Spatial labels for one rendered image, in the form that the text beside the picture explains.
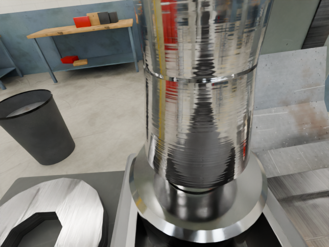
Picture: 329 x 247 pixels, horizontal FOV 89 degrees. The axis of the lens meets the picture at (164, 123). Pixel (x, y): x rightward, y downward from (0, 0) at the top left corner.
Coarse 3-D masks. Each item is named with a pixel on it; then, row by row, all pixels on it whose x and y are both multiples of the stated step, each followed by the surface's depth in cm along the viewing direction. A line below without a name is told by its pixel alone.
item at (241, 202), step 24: (144, 144) 7; (144, 168) 6; (144, 192) 5; (168, 192) 5; (192, 192) 5; (216, 192) 5; (240, 192) 5; (264, 192) 5; (144, 216) 5; (168, 216) 5; (192, 216) 5; (216, 216) 4; (240, 216) 4; (168, 240) 5; (192, 240) 4; (216, 240) 4
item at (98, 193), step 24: (24, 192) 13; (48, 192) 13; (72, 192) 13; (96, 192) 13; (0, 216) 12; (24, 216) 12; (48, 216) 12; (72, 216) 11; (96, 216) 11; (0, 240) 11; (24, 240) 12; (48, 240) 12; (72, 240) 10; (96, 240) 10
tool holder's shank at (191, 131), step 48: (144, 0) 2; (192, 0) 2; (240, 0) 2; (144, 48) 3; (192, 48) 2; (240, 48) 3; (144, 96) 4; (192, 96) 3; (240, 96) 3; (192, 144) 3; (240, 144) 4
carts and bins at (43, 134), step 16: (16, 96) 159; (32, 96) 166; (48, 96) 165; (0, 112) 149; (16, 112) 157; (32, 112) 135; (48, 112) 146; (16, 128) 135; (32, 128) 140; (48, 128) 149; (64, 128) 167; (32, 144) 148; (48, 144) 155; (64, 144) 168; (48, 160) 165
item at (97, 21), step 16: (96, 16) 308; (112, 16) 311; (48, 32) 294; (64, 32) 289; (48, 64) 323; (64, 64) 359; (80, 64) 343; (96, 64) 340; (112, 64) 336; (0, 80) 330
